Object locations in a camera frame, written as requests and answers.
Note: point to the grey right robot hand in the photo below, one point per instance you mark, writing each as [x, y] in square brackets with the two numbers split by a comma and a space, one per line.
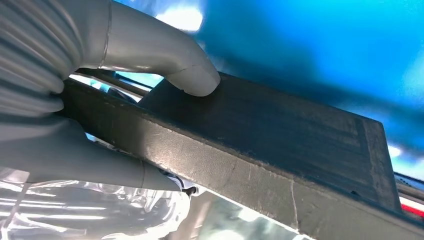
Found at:
[82, 155]

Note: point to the blue metal shelf rack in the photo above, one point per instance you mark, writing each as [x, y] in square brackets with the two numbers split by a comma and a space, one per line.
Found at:
[331, 49]

